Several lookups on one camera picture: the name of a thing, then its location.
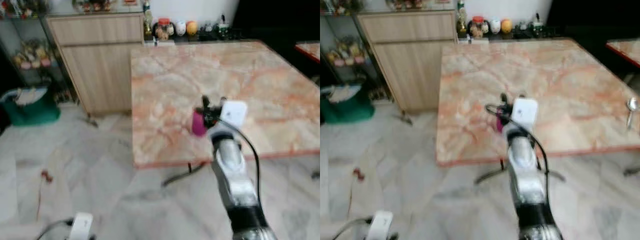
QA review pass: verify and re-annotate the light wooden cabinet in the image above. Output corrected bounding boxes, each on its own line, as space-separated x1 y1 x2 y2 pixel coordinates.
45 12 147 117
356 10 460 114

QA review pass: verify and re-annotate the green basket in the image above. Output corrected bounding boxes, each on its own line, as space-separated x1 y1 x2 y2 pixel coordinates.
320 83 376 125
0 86 62 127

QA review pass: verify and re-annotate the steel spoon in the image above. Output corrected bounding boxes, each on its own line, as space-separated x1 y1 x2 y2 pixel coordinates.
626 97 640 132

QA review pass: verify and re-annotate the glass display shelf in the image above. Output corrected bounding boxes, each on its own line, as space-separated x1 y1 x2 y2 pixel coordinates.
0 0 77 104
320 0 390 101

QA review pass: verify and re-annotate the gold trophy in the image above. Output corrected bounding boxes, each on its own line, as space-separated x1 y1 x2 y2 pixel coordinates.
142 1 154 42
455 0 469 39

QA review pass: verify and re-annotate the clear jar with red lid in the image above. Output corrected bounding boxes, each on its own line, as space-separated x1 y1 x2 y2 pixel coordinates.
469 15 489 40
154 18 174 42

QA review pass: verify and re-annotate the green white desk gadget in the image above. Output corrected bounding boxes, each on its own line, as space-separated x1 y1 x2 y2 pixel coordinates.
531 12 546 39
216 15 231 41

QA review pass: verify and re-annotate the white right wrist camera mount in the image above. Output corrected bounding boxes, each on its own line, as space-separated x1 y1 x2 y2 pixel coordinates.
220 100 248 129
511 98 540 127

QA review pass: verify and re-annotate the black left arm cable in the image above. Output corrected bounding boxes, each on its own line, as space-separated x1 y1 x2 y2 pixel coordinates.
331 217 373 240
34 218 74 240

